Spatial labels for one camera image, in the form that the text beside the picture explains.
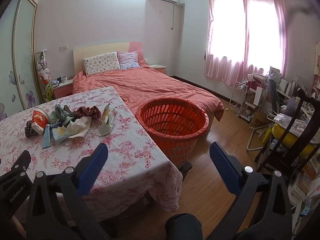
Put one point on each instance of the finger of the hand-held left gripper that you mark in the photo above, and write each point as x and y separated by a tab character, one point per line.
21	161

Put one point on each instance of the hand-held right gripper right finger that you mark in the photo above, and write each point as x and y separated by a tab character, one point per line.
223	167

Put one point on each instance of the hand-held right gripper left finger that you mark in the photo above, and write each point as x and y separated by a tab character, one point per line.
93	166

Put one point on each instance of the dark patterned cloth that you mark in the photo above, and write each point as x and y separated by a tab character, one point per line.
30	129

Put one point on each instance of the light blue tube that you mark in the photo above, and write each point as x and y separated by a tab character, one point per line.
47	136

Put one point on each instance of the white tissue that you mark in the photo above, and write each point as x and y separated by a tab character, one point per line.
79	127

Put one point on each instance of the green white snack wrapper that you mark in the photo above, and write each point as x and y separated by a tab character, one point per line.
107	122

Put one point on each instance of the red paper cup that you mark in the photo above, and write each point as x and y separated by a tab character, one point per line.
39	118

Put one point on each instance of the dark red plaid scrunchie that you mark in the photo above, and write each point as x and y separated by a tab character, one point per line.
88	112

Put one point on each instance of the grey sock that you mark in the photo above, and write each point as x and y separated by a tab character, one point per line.
58	113

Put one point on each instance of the orange plastic basket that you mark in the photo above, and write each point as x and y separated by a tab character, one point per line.
172	125

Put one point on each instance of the pink floral tablecloth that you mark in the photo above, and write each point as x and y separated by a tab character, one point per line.
120	145

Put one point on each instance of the dark wooden stool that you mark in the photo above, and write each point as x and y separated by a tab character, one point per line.
185	168

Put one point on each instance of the person's leg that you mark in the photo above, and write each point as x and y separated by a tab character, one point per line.
183	227

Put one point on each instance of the green plush toy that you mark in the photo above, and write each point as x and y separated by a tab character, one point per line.
48	92

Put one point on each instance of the yellow plastic tub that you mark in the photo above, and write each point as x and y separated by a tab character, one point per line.
292	136

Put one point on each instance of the white paper bag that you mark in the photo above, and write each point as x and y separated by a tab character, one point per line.
258	96

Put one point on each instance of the pink white nightstand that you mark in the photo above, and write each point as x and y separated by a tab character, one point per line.
62	88
158	68

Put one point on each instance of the dark wooden chair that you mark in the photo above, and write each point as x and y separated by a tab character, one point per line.
303	130

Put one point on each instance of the white mug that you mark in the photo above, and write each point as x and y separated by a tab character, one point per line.
64	79

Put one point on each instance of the plush toy holder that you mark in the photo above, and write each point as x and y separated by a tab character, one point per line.
43	67

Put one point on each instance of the bed with pink duvet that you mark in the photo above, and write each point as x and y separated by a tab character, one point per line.
150	85

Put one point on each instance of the floral white pillow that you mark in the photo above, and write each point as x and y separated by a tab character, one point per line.
101	62

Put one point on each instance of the flower print sliding wardrobe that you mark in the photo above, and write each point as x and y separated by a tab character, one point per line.
23	55

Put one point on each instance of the pink curtain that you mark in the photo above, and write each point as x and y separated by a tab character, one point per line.
265	65

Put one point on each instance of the striped pink pillow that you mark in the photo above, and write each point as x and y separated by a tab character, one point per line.
128	59

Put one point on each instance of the beige pink bed headboard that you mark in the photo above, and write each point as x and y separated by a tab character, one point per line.
100	48

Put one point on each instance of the wall socket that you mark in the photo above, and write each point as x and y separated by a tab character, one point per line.
63	47

